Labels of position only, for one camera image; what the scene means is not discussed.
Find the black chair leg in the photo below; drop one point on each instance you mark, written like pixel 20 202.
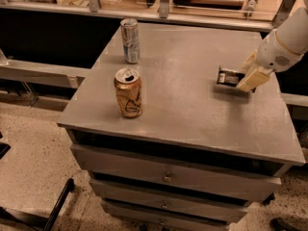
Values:
pixel 35 222

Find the gold opened soda can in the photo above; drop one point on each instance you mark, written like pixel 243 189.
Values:
pixel 127 84

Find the bottom grey drawer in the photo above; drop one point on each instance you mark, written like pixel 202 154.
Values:
pixel 165 219

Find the middle grey drawer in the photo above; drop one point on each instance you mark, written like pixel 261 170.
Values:
pixel 168 201

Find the top grey drawer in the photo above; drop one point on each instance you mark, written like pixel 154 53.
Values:
pixel 179 174

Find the grey drawer cabinet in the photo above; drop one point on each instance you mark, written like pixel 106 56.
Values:
pixel 186 116

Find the grey counter shelf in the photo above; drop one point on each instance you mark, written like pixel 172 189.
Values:
pixel 47 74

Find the grey drawer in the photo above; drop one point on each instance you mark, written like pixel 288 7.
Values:
pixel 168 201
pixel 165 219
pixel 179 174

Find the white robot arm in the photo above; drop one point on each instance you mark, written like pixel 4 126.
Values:
pixel 297 24

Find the black rxbar chocolate wrapper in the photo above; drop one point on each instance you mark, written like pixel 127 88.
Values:
pixel 228 77

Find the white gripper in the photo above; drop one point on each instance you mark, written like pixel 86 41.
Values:
pixel 273 56

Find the silver blue redbull can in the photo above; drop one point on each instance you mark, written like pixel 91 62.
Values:
pixel 130 39

